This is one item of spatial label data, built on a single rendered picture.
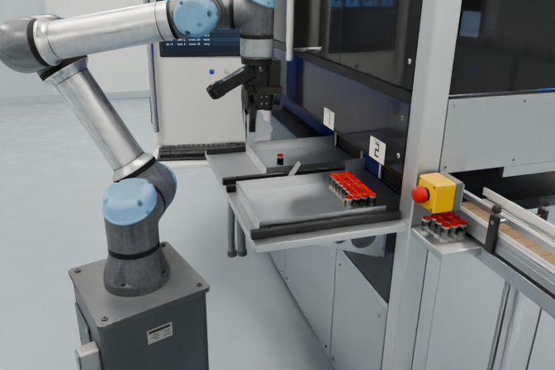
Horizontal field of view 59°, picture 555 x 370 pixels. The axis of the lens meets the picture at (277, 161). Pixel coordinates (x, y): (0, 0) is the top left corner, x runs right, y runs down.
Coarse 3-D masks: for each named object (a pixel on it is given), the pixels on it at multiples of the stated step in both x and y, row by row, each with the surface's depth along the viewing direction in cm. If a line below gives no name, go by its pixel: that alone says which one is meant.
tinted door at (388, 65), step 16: (352, 0) 143; (368, 0) 134; (384, 0) 126; (400, 0) 119; (352, 16) 144; (368, 16) 135; (384, 16) 127; (400, 16) 120; (352, 32) 145; (368, 32) 136; (384, 32) 128; (400, 32) 120; (352, 48) 146; (368, 48) 136; (384, 48) 128; (400, 48) 121; (352, 64) 147; (368, 64) 137; (384, 64) 129; (400, 64) 122; (384, 80) 130; (400, 80) 122
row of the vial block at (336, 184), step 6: (330, 174) 142; (336, 174) 142; (330, 180) 142; (336, 180) 138; (342, 180) 138; (330, 186) 143; (336, 186) 138; (342, 186) 136; (348, 186) 134; (336, 192) 139; (342, 192) 135; (348, 192) 132; (354, 192) 130; (342, 198) 135; (354, 198) 128; (360, 198) 128; (354, 204) 128
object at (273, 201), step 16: (288, 176) 144; (304, 176) 145; (320, 176) 147; (240, 192) 135; (256, 192) 140; (272, 192) 141; (288, 192) 141; (304, 192) 141; (320, 192) 141; (256, 208) 131; (272, 208) 131; (288, 208) 131; (304, 208) 131; (320, 208) 131; (336, 208) 131; (368, 208) 125; (384, 208) 126; (256, 224) 120; (272, 224) 118; (288, 224) 119
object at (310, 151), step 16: (256, 144) 174; (272, 144) 176; (288, 144) 178; (304, 144) 180; (320, 144) 182; (256, 160) 161; (272, 160) 166; (288, 160) 166; (304, 160) 166; (320, 160) 167; (336, 160) 157; (352, 160) 159
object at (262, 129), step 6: (258, 114) 111; (246, 120) 113; (258, 120) 112; (258, 126) 113; (264, 126) 113; (270, 126) 113; (246, 132) 114; (252, 132) 112; (258, 132) 113; (264, 132) 114; (270, 132) 114; (246, 138) 115; (252, 138) 113; (252, 144) 114
